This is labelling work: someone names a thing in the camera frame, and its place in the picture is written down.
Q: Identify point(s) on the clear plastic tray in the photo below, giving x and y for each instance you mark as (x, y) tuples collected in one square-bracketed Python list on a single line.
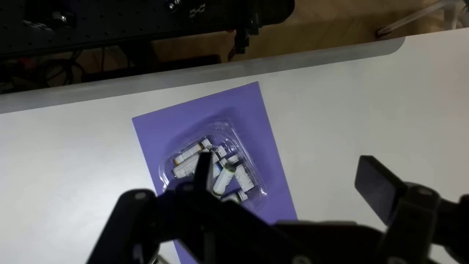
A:
[(222, 140)]

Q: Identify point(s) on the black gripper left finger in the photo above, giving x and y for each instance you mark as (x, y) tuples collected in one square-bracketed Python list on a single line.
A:
[(203, 172)]

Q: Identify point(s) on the purple rectangular mat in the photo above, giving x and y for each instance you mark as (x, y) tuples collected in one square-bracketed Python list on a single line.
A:
[(245, 108)]

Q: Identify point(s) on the small white bottle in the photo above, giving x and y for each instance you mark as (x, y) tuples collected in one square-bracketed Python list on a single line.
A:
[(188, 153), (187, 168), (244, 179), (222, 182)]

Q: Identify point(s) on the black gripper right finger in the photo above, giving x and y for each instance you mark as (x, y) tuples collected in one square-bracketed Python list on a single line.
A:
[(379, 187)]

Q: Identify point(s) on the black perforated board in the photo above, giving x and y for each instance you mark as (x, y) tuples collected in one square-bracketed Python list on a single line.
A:
[(40, 27)]

